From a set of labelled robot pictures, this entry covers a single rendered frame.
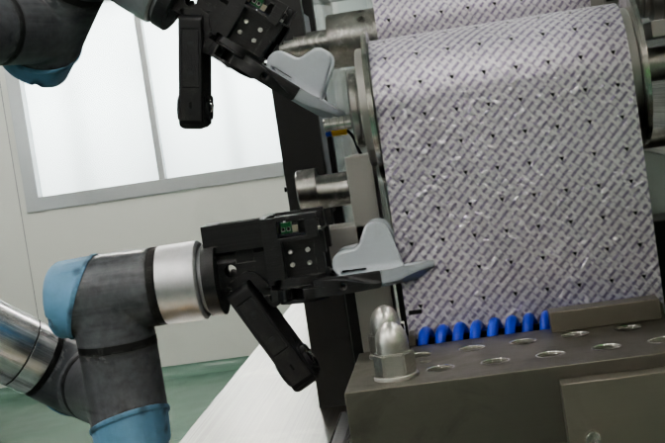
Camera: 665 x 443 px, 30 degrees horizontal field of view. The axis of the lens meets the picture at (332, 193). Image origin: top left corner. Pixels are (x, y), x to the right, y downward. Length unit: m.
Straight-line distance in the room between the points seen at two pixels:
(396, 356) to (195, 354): 6.01
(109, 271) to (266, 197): 5.64
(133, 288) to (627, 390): 0.46
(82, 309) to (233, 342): 5.77
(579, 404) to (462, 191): 0.27
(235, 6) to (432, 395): 0.45
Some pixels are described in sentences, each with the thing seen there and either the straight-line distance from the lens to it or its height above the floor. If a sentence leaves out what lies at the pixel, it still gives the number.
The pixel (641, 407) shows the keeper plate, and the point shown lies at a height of 1.00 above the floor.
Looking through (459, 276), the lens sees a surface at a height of 1.08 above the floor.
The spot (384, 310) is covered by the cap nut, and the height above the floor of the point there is 1.07.
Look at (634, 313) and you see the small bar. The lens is 1.11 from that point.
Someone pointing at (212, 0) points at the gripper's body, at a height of 1.38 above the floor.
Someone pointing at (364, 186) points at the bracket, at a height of 1.17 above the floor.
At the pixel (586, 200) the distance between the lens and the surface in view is 1.16.
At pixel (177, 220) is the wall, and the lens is 6.90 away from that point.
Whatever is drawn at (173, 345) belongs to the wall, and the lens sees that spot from 7.00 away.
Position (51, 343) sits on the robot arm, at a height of 1.06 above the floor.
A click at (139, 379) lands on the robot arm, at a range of 1.18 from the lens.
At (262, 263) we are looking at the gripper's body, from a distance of 1.16.
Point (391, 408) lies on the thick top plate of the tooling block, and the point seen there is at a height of 1.01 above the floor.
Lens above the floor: 1.24
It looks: 3 degrees down
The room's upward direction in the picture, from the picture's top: 8 degrees counter-clockwise
